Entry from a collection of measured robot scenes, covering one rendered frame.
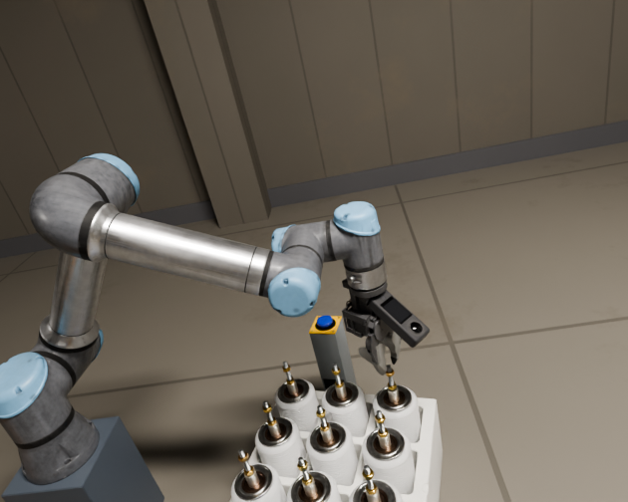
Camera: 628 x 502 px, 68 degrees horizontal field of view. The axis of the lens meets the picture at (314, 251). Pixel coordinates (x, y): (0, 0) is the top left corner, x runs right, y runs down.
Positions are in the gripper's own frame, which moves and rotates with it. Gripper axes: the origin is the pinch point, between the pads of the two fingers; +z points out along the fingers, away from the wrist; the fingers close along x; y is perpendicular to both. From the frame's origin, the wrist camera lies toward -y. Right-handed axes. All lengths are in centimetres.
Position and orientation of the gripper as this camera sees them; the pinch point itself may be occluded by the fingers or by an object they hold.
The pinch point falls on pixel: (390, 366)
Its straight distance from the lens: 99.6
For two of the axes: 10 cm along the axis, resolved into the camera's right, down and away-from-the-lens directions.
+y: -7.0, -1.9, 6.9
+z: 2.1, 8.7, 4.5
